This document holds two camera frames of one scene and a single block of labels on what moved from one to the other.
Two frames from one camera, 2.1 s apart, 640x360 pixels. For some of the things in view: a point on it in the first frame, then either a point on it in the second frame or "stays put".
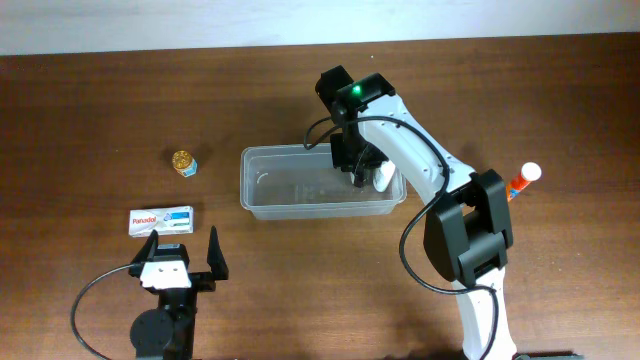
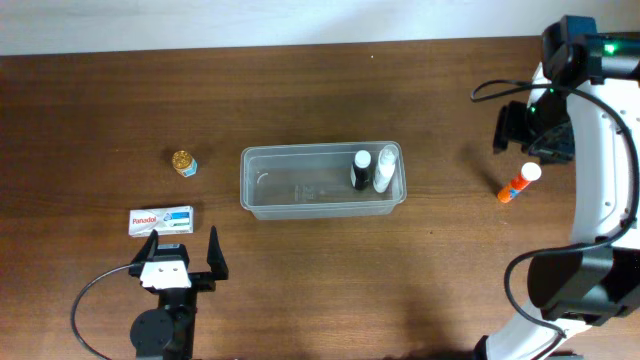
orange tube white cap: [530, 172] stays put
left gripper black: [206, 281] stays put
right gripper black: [340, 157] → [507, 128]
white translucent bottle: [383, 175] stays put
